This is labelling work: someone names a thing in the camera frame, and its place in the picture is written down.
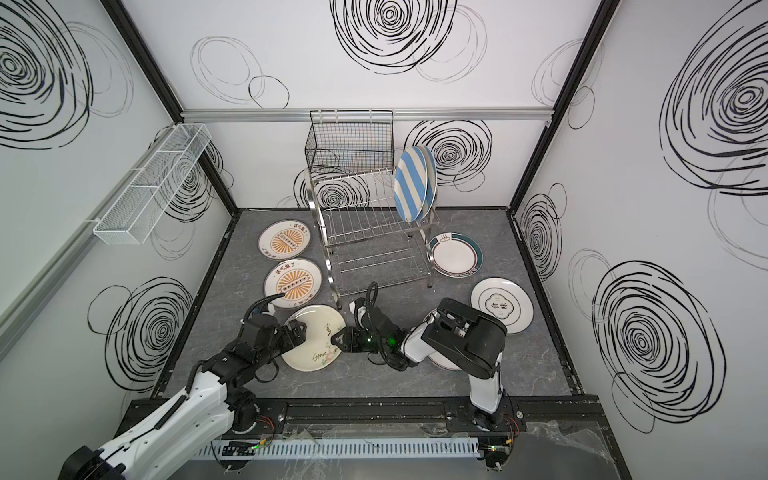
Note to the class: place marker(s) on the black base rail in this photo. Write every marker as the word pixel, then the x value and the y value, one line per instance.
pixel 454 413

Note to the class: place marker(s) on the blue striped plate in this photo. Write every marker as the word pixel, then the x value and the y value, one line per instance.
pixel 410 182
pixel 432 183

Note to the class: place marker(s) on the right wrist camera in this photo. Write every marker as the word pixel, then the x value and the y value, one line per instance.
pixel 358 309

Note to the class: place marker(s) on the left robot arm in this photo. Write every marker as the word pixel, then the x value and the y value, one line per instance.
pixel 213 401

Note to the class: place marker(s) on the white plate red characters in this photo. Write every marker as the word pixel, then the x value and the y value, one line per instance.
pixel 442 362

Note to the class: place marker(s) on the steel two-tier dish rack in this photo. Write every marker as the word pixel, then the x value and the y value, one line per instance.
pixel 351 196

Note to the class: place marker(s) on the white plate green emblem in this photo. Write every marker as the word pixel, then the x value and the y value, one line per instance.
pixel 504 300

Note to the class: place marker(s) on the green rimmed white plate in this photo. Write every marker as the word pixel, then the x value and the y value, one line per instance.
pixel 455 255

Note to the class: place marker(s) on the white slotted cable duct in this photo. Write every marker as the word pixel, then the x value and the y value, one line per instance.
pixel 344 449

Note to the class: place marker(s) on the dark wire mesh basket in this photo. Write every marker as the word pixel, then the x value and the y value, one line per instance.
pixel 350 140

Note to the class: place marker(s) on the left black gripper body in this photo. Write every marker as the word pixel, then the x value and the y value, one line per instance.
pixel 283 336

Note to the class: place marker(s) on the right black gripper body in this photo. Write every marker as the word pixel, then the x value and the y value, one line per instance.
pixel 354 339

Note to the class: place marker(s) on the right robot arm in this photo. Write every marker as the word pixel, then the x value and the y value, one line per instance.
pixel 470 339

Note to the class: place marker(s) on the orange sunburst plate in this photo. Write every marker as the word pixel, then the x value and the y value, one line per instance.
pixel 284 240
pixel 298 280

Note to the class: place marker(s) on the cream floral plate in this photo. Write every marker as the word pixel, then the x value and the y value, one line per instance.
pixel 317 351

